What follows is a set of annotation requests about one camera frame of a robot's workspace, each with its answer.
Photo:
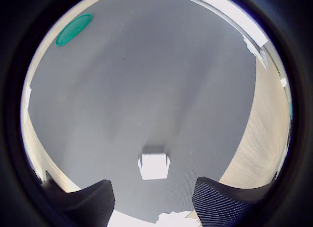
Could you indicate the small white bracket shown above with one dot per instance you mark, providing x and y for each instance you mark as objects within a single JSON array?
[{"x": 283, "y": 82}]

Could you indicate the dark grey mat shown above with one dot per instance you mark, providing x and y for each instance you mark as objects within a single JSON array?
[{"x": 146, "y": 90}]

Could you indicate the small white plastic terminal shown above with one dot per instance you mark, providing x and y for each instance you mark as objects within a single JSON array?
[{"x": 154, "y": 167}]

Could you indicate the round green lid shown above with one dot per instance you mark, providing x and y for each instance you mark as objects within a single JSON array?
[{"x": 73, "y": 30}]

